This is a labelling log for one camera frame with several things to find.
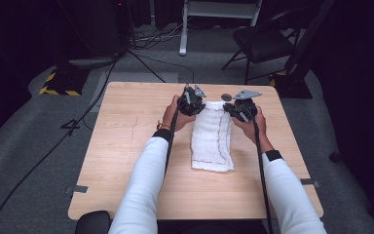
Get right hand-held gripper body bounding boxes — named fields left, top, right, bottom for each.
left=232, top=89, right=263, bottom=124

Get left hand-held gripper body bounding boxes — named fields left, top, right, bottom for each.
left=176, top=83, right=207, bottom=117

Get white towel with red stitching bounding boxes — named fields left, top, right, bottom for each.
left=190, top=100, right=236, bottom=173

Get person's left hand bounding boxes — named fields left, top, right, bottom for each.
left=162, top=95, right=197, bottom=133

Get person's right hand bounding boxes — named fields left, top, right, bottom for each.
left=232, top=105, right=276, bottom=154

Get black folding chair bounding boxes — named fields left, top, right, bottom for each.
left=221, top=6, right=310, bottom=86

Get black slanted stand with base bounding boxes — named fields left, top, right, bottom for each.
left=268, top=0, right=336, bottom=100

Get grey tape piece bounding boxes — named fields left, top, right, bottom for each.
left=299, top=177, right=321, bottom=189
left=64, top=184, right=89, bottom=195

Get large black equipment box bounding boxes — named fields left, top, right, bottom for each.
left=65, top=0, right=132, bottom=67

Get person's dark legs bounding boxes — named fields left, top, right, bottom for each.
left=156, top=218, right=269, bottom=234

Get black base with yellow stripes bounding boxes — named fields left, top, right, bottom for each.
left=38, top=66, right=91, bottom=98

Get black chair backrest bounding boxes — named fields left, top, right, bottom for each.
left=74, top=210, right=113, bottom=234

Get orange bracelet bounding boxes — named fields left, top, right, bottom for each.
left=156, top=120, right=171, bottom=132

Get left hand-held gripper cable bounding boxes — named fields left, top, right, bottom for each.
left=164, top=108, right=180, bottom=178

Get hand-held gripper cable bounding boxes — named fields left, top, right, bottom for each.
left=164, top=108, right=180, bottom=178
left=252, top=119, right=275, bottom=234

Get thin black curved cable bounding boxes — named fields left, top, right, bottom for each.
left=135, top=52, right=197, bottom=85

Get right hand-held gripper cable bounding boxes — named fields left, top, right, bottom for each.
left=252, top=119, right=275, bottom=234

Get bundle of floor cables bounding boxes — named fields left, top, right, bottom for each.
left=129, top=22, right=191, bottom=51

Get white metal stand frame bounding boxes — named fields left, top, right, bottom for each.
left=178, top=0, right=263, bottom=57

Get long black floor cable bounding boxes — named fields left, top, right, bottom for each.
left=0, top=57, right=120, bottom=234

